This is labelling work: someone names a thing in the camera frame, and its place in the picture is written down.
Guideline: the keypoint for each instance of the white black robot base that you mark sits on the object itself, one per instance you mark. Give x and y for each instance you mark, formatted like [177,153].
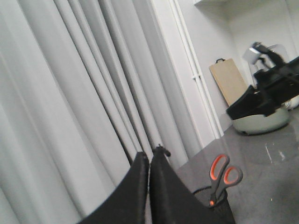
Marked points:
[252,115]

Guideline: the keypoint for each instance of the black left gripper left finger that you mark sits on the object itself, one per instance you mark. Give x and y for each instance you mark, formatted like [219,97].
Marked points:
[126,205]

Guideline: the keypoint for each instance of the orange grey handled scissors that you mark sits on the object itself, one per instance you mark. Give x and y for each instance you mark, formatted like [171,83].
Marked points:
[222,177]

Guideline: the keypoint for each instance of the white wall pipe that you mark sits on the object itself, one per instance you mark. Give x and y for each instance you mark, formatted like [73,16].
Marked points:
[197,74]

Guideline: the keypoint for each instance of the brown wooden board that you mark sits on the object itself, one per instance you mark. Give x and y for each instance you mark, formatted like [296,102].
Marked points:
[228,79]

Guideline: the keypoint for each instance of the grey pleated curtain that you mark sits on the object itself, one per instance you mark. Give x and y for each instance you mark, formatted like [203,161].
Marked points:
[84,86]

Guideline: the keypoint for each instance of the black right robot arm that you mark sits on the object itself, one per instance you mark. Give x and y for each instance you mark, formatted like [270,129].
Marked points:
[251,174]

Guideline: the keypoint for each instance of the black wire mesh bucket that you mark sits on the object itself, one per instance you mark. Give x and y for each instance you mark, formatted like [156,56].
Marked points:
[221,208]

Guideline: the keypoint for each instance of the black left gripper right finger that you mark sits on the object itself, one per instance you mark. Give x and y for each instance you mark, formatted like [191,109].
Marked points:
[171,202]

